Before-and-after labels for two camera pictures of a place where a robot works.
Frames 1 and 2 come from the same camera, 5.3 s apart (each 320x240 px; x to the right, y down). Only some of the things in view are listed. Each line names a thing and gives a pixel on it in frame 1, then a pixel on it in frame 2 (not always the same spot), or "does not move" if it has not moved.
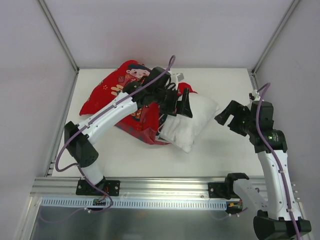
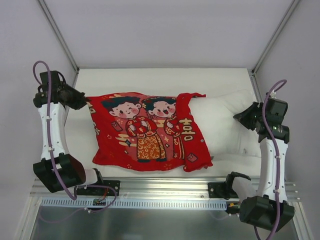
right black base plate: x=222 y=190 does not move
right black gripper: x=236 y=118 to x=248 y=116
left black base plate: x=111 y=187 does not move
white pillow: x=181 y=130 to x=223 y=134
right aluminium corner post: x=274 y=36 does not move
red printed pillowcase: x=144 y=122 to x=135 y=132
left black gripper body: x=171 y=102 to x=75 y=98
